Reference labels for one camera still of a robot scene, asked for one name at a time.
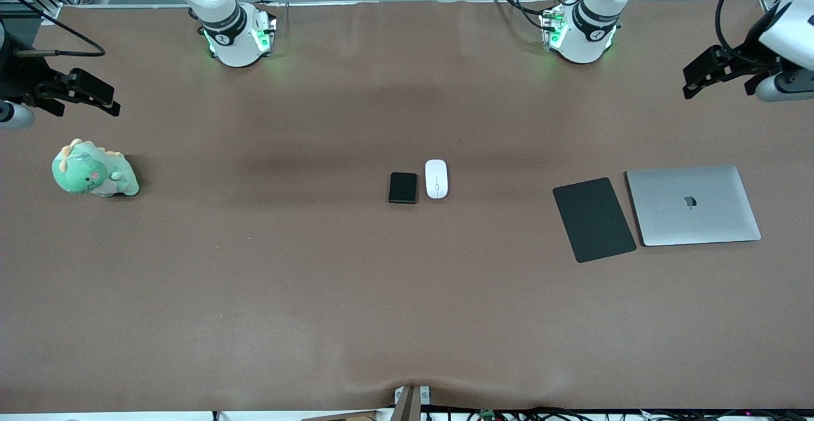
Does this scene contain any white computer mouse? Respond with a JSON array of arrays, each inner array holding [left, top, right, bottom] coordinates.
[[424, 159, 449, 200]]

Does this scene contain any small black square box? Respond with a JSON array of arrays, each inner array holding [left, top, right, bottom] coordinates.
[[388, 172, 419, 205]]

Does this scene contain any black mouse pad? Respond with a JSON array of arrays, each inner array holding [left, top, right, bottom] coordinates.
[[552, 177, 637, 264]]

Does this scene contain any green dinosaur plush toy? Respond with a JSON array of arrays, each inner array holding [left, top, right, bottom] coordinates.
[[52, 139, 141, 198]]

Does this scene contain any silver laptop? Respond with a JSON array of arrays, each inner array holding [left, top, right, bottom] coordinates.
[[625, 165, 762, 247]]

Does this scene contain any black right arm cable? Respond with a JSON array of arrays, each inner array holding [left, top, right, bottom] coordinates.
[[14, 8, 106, 58]]

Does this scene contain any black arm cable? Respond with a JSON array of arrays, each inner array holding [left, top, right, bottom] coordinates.
[[14, 8, 106, 58], [715, 0, 773, 66]]

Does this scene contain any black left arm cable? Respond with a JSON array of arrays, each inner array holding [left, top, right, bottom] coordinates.
[[715, 0, 773, 66]]

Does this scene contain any black left base cable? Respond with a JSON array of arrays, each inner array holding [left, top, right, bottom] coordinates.
[[490, 0, 554, 31]]

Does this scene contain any brown camera mount bracket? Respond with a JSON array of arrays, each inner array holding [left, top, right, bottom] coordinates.
[[394, 385, 431, 421]]

